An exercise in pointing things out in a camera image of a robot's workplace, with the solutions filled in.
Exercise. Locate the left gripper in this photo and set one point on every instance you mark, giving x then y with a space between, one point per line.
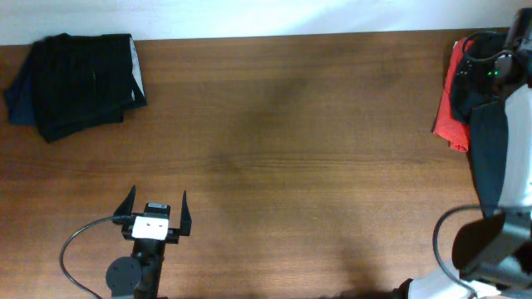
172 236

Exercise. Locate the black shorts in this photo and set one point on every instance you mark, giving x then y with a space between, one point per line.
80 82

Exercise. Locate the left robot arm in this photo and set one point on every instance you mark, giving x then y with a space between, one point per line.
137 276

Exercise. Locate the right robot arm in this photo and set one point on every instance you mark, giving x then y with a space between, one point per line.
491 256

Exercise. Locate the black garment in pile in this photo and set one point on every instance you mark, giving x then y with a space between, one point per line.
488 150

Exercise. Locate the red garment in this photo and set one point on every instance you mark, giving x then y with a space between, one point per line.
446 126

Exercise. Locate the folded navy blue garment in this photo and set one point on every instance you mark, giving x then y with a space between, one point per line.
18 96

